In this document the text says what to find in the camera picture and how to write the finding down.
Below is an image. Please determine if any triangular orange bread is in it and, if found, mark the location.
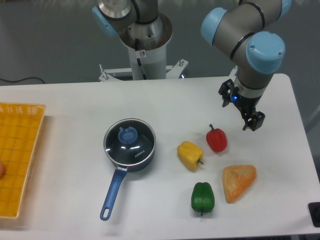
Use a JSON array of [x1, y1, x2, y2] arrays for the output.
[[222, 165, 257, 204]]

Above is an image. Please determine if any glass pot lid blue knob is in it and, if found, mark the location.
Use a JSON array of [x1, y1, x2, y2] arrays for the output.
[[103, 118, 157, 167]]

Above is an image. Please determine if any yellow bell pepper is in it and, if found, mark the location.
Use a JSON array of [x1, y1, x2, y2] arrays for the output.
[[177, 141, 204, 172]]

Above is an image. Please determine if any red bell pepper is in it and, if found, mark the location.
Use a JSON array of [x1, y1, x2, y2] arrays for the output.
[[206, 124, 228, 153]]

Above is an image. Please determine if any blue saucepan with handle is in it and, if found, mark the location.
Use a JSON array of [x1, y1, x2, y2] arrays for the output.
[[99, 118, 157, 221]]

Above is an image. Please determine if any green bell pepper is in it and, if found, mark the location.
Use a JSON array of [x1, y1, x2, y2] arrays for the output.
[[191, 182, 215, 216]]

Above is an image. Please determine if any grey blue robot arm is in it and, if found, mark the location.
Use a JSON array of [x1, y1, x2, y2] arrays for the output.
[[91, 0, 291, 131]]

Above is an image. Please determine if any yellow woven basket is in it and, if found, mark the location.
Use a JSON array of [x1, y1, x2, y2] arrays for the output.
[[0, 102, 46, 219]]

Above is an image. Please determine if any black table corner device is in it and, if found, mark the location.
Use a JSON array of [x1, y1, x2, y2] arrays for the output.
[[308, 202, 320, 228]]

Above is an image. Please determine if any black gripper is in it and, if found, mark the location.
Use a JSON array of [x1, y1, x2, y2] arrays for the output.
[[218, 79, 265, 132]]

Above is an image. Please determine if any black cable on floor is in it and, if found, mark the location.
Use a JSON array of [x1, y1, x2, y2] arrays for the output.
[[0, 76, 46, 84]]

